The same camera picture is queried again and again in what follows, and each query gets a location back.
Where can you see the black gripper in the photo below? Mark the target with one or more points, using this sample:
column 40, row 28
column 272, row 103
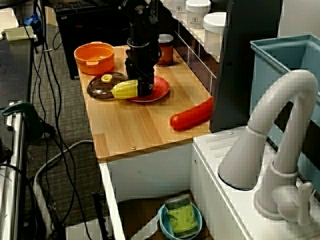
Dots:
column 141, row 60

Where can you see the yellow toy corn cob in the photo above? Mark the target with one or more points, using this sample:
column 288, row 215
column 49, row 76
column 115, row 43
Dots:
column 125, row 90

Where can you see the brown transparent pot lid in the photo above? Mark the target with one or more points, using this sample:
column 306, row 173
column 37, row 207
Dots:
column 97, row 90

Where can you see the red plastic plate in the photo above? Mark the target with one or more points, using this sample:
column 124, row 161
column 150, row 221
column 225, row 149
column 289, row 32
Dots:
column 161, row 86

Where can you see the brown beans can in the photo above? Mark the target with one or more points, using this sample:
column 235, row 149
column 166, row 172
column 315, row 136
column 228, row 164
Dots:
column 167, row 53

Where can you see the red toy sausage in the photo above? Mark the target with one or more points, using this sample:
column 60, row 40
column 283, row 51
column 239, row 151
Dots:
column 191, row 116

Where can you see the orange toy cooking pot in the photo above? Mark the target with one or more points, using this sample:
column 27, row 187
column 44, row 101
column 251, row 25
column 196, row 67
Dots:
column 95, row 65

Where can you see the white jar with printed label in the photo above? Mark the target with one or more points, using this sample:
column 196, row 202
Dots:
column 197, row 17
column 179, row 8

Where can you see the white toy kitchen unit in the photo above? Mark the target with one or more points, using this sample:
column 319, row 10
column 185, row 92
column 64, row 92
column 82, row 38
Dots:
column 150, row 175

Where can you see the translucent white lidded jar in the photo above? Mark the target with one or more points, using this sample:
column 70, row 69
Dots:
column 215, row 32

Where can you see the black computer tower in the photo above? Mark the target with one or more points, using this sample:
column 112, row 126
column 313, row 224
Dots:
column 70, row 32

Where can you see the dark grey shelf side panel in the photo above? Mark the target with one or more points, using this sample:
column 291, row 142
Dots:
column 245, row 62

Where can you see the green clamp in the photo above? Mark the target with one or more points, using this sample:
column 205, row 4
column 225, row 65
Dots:
column 27, row 112

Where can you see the blue plastic dish bin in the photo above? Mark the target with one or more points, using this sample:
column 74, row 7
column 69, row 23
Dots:
column 267, row 75

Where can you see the black desk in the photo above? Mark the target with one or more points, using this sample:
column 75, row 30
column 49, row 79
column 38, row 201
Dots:
column 15, row 75

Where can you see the black rod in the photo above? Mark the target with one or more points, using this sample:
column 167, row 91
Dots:
column 98, row 212

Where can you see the green toy can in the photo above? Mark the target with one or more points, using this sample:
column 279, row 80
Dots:
column 181, row 217

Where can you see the grey toy faucet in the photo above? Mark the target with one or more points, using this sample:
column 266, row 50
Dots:
column 282, row 100

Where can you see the pale green paper pad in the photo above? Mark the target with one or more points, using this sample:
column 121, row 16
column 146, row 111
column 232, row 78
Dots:
column 17, row 33

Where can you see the white plastic utensil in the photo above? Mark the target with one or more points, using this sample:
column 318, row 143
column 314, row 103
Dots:
column 146, row 227

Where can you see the light blue plastic bowl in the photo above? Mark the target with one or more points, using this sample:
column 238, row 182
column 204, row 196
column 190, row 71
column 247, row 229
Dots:
column 197, row 222

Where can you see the aluminium frame rail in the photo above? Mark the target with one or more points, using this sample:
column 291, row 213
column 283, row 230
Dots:
column 15, row 175

